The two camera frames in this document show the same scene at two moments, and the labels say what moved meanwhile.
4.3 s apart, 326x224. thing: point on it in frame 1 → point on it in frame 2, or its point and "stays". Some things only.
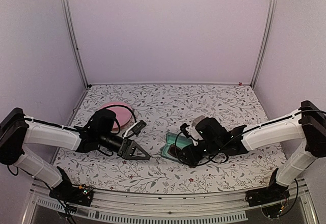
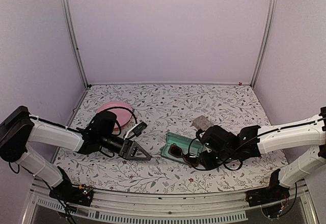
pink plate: x=124 y=115 stays
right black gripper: x=192 y=157 → x=208 y=163
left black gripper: x=127 y=149 stays
